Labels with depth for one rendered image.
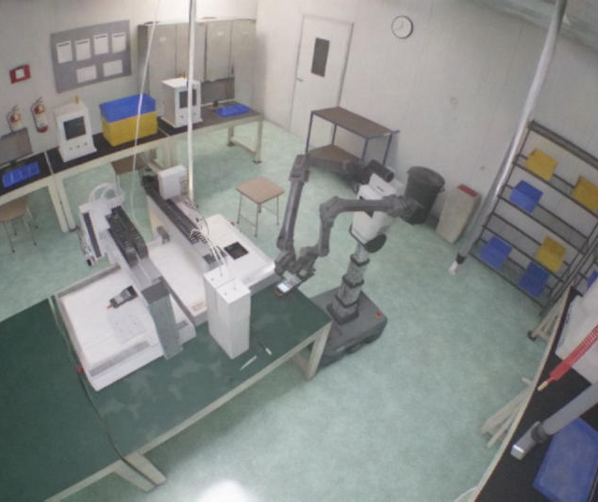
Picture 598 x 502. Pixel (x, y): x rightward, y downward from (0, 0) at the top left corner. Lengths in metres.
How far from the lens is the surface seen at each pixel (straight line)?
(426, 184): 4.19
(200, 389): 1.83
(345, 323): 2.75
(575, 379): 2.83
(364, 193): 2.07
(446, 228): 4.45
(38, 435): 2.00
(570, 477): 2.42
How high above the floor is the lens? 2.39
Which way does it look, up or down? 41 degrees down
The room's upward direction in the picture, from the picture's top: 9 degrees clockwise
